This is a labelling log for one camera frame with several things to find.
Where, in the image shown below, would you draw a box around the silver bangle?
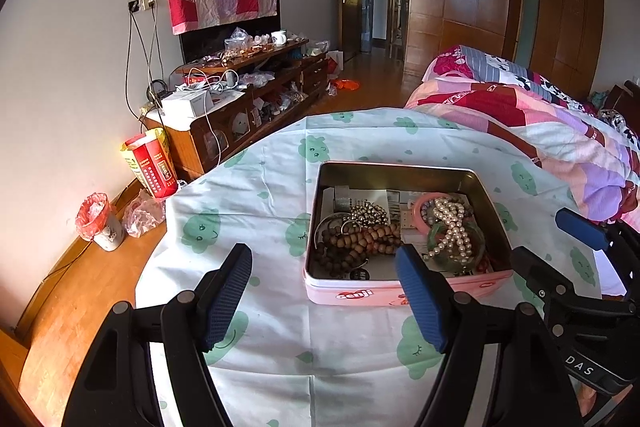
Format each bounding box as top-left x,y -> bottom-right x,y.
312,212 -> 361,251

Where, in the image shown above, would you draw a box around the red yellow gift bag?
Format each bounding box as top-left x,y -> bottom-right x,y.
120,128 -> 178,199

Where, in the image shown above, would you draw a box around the hanging charger cables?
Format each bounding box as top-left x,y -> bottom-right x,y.
124,8 -> 170,122

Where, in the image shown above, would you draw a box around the red knotted cord charm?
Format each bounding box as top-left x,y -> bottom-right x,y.
473,254 -> 500,275

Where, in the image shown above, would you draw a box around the brown wooden bead bracelet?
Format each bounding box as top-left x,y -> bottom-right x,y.
314,222 -> 404,278

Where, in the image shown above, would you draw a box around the green jade bangle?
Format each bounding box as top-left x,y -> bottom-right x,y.
423,218 -> 486,274

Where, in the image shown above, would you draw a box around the black television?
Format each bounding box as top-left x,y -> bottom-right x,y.
177,0 -> 281,63

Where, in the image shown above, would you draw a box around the wall power outlet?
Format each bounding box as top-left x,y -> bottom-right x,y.
128,0 -> 156,13

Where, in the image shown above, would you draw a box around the orange item on floor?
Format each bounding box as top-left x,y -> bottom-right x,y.
333,79 -> 360,91

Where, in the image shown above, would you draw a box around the pink red patchwork quilt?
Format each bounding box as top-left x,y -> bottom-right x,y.
406,46 -> 639,229

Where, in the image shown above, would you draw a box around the white green cloud bedsheet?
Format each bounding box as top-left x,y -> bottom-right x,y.
136,109 -> 601,426

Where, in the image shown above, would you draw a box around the wooden headboard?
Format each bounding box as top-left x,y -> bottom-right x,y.
604,80 -> 640,133

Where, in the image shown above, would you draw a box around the wooden TV cabinet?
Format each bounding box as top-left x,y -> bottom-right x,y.
142,41 -> 328,181

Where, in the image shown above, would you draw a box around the silver bead bracelet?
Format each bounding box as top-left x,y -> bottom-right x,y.
342,199 -> 391,233

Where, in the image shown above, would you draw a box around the white box on cabinet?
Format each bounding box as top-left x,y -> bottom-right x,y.
162,89 -> 214,118

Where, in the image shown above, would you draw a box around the pink plastic bag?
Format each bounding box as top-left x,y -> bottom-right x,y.
122,188 -> 166,239

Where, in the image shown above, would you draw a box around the pink bangle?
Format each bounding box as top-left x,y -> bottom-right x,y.
412,192 -> 466,235

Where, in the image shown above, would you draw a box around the pink metal tin box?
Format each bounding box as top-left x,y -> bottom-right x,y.
304,161 -> 513,306

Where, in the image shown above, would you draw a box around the white pearl necklace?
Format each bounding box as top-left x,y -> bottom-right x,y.
423,197 -> 474,266

